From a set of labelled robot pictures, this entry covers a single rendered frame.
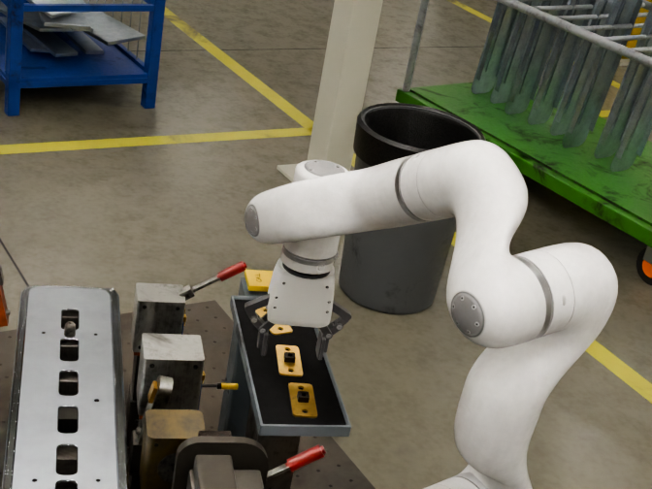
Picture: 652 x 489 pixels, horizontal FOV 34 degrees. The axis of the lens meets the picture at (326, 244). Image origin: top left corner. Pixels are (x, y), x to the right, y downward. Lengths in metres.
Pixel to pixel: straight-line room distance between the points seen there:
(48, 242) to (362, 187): 3.10
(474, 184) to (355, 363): 2.69
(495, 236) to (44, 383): 0.95
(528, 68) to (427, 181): 4.53
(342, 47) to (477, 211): 3.76
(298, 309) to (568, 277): 0.54
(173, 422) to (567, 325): 0.70
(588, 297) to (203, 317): 1.57
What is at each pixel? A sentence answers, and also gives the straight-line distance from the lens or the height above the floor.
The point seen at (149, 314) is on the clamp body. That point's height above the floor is 1.03.
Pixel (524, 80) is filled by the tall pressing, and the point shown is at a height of 0.49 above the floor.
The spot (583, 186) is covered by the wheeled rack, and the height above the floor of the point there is 0.28.
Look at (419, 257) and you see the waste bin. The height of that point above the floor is 0.27.
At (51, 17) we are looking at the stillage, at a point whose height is 0.44.
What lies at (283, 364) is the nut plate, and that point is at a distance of 1.73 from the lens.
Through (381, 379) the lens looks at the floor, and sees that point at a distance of 3.87.
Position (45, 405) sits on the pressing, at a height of 1.00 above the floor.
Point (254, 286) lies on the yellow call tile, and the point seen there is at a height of 1.16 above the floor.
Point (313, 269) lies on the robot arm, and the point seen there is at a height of 1.36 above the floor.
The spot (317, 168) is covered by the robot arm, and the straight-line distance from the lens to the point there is 1.58.
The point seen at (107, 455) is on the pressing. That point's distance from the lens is 1.77.
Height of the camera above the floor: 2.11
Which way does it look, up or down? 27 degrees down
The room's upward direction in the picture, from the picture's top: 11 degrees clockwise
